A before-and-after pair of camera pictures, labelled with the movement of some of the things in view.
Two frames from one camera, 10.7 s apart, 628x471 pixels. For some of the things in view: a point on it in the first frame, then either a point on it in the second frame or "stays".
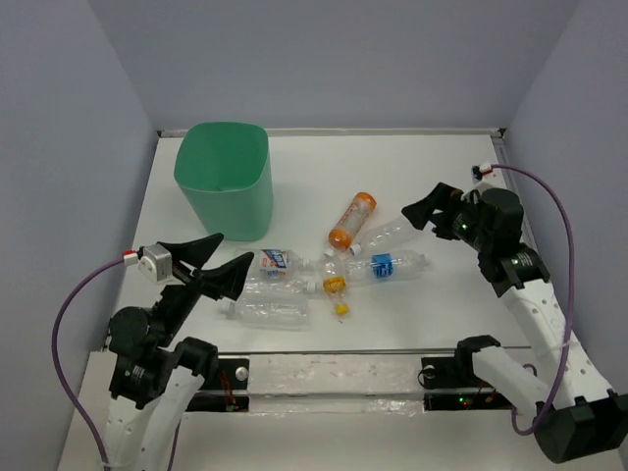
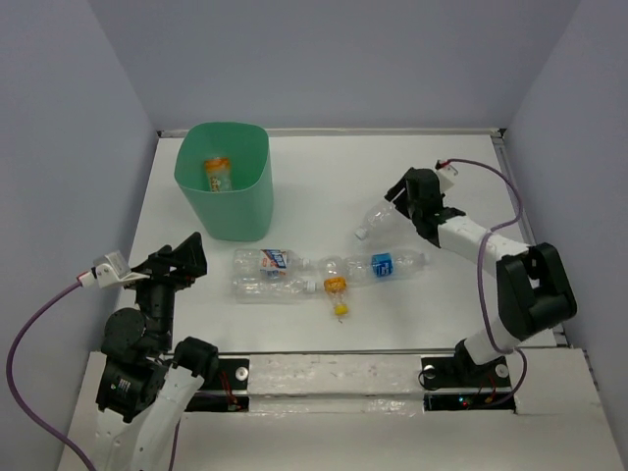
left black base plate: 228,392 stays
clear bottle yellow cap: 335,270 stays
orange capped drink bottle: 357,211 to 219,174
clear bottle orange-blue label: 276,262 stays
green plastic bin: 225,169 stays
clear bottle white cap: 389,235 to 360,234
